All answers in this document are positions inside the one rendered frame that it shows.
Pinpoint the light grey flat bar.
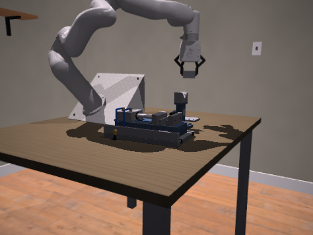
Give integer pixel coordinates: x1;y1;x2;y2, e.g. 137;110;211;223
159;116;168;125

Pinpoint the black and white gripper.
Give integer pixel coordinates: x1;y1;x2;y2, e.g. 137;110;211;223
174;40;205;76

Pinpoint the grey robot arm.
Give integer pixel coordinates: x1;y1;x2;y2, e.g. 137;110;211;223
48;0;199;114

